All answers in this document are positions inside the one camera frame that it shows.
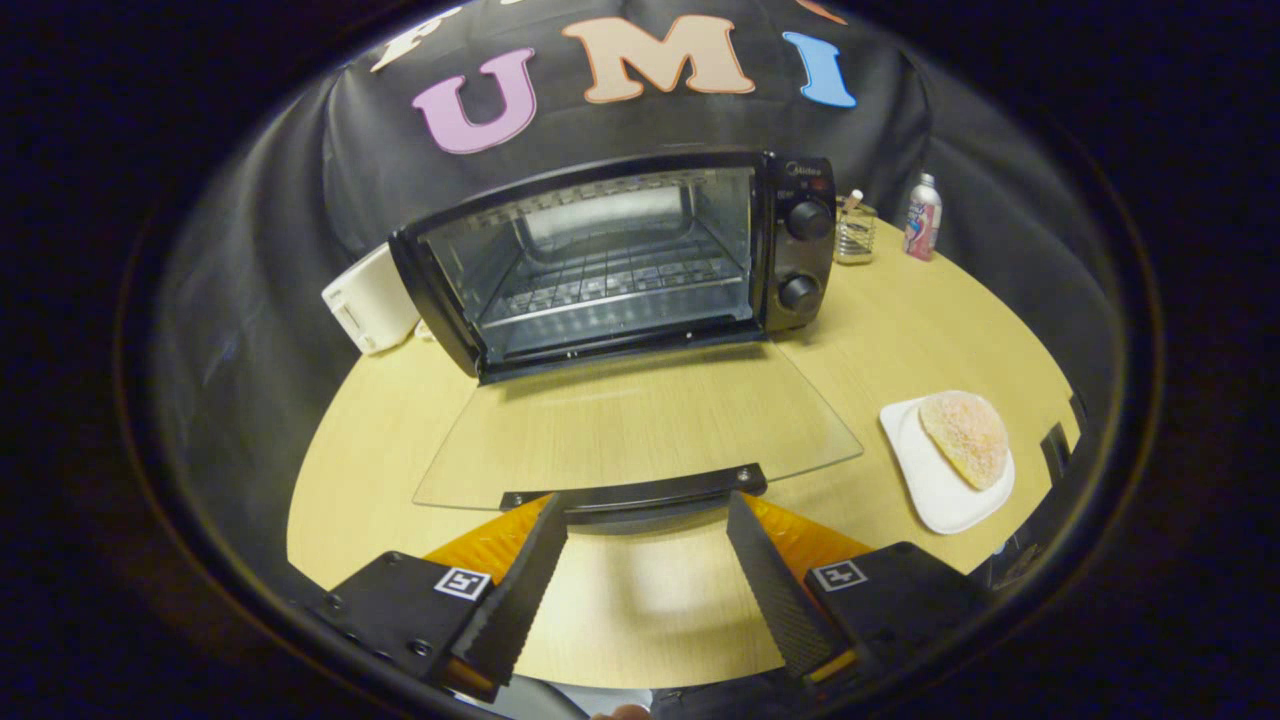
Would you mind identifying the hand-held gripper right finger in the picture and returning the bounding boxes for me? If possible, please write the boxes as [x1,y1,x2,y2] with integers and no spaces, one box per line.
[726,490,997,693]

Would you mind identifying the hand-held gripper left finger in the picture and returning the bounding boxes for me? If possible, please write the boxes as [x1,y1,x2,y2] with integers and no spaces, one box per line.
[310,492,569,703]

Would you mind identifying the round sugared bread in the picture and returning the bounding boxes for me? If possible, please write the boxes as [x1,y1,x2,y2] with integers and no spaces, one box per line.
[919,391,1011,492]

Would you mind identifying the black toaster oven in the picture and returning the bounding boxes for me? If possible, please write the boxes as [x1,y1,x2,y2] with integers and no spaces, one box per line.
[388,148,864,527]

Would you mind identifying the white bread toaster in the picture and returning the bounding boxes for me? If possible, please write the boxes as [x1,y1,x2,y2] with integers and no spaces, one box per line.
[321,243,422,356]

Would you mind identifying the white square plate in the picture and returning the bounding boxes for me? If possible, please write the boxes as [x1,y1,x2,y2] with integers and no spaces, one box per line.
[879,392,1017,537]

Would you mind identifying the black chair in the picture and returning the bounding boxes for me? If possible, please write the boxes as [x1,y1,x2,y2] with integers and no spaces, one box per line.
[1038,393,1093,483]

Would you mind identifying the small glass jar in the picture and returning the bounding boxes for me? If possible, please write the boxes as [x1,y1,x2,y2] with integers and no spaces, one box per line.
[833,190,880,267]

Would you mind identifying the white spray bottle pink label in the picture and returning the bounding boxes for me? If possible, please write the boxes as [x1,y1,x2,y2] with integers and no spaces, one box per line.
[903,173,944,263]

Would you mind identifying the black backdrop cloth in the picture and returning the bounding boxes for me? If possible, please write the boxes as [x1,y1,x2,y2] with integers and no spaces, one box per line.
[150,0,1123,601]

